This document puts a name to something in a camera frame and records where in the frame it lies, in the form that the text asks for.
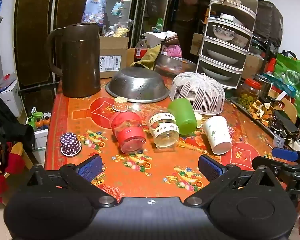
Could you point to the green shopping bag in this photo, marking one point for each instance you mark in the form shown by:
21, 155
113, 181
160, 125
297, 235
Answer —
293, 80

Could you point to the white bin with bottles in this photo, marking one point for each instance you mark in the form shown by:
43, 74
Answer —
38, 127

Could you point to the printed snack bag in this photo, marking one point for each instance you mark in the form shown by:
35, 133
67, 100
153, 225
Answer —
95, 2

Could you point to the orange polka dot cup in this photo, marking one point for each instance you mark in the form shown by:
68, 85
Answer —
120, 104

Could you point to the white tiered dish rack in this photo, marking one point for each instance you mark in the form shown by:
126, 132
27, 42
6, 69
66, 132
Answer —
210, 12

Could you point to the clear cup with red sleeve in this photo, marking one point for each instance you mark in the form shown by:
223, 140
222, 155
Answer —
128, 132

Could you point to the pink cloth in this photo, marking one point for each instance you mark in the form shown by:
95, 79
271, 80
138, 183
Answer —
173, 50

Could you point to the black bag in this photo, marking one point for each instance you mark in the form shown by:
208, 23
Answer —
268, 22

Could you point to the red printed tablecloth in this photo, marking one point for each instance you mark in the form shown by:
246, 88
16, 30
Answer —
150, 160

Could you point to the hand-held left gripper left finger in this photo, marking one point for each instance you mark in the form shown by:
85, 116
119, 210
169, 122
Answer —
89, 168

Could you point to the brown plastic pitcher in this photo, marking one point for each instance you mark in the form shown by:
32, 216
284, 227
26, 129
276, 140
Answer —
81, 60

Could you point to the red cloth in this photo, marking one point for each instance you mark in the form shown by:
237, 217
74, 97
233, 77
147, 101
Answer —
5, 170

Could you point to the glass jar with red lid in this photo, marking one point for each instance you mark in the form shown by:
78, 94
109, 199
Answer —
250, 92

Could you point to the dark wooden cabinet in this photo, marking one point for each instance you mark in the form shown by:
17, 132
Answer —
32, 30

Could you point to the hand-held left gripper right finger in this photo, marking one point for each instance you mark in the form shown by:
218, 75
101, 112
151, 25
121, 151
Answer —
212, 168

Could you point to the dark tray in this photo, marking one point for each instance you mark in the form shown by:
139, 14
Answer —
242, 107

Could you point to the dried orange peels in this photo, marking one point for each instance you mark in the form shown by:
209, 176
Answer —
261, 111

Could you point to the steel colander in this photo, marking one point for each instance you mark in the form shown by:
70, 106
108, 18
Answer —
137, 85

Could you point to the steel basin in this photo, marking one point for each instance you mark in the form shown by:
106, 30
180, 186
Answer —
176, 65

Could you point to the olive green cloth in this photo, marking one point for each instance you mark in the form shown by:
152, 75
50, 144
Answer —
150, 56

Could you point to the cardboard box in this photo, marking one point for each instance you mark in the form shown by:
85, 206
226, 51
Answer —
113, 57

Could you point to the white plate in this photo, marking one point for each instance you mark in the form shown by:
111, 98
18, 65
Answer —
222, 56

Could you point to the green plastic cup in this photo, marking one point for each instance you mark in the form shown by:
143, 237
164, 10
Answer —
182, 115

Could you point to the white mesh food cover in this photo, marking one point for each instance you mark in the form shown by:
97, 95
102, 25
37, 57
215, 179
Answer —
197, 92

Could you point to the clear cup with striped band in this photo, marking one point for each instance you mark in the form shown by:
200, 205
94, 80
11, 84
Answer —
163, 130

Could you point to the black clothing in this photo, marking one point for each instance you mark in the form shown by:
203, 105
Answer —
7, 120

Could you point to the cola bottle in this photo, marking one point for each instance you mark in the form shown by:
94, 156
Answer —
140, 48

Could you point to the white paper cup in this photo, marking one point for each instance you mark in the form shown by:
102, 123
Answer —
217, 135

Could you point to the purple polka dot cup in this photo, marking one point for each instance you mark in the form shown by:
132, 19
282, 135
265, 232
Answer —
70, 143

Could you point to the white carton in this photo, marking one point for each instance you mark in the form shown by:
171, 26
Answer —
10, 95

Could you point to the floral ceramic bowl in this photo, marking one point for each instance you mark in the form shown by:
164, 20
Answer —
222, 33

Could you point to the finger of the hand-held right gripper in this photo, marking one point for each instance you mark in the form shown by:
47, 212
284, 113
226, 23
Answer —
277, 164
285, 154

